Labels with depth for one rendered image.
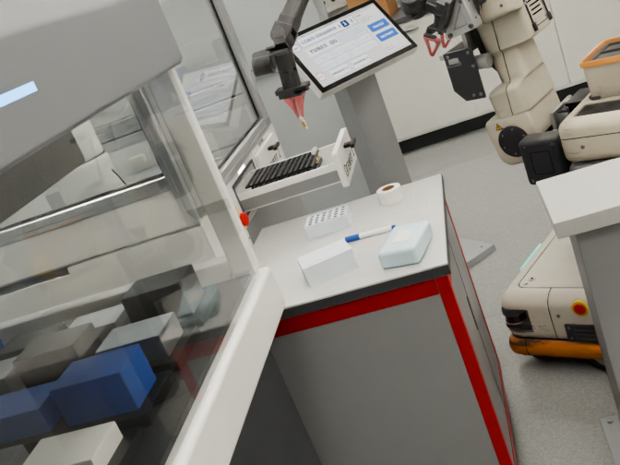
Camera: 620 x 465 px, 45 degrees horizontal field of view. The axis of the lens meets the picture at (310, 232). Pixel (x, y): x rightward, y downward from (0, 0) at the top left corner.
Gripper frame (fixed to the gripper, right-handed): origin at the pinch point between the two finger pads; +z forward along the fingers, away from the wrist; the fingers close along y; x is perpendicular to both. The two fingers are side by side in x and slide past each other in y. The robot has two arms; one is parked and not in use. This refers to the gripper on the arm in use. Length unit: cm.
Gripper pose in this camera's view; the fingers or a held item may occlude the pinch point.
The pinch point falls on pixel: (300, 114)
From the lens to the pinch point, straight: 234.1
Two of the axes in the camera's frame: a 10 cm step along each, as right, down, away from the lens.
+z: 2.6, 9.0, 3.6
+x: 1.6, -4.1, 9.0
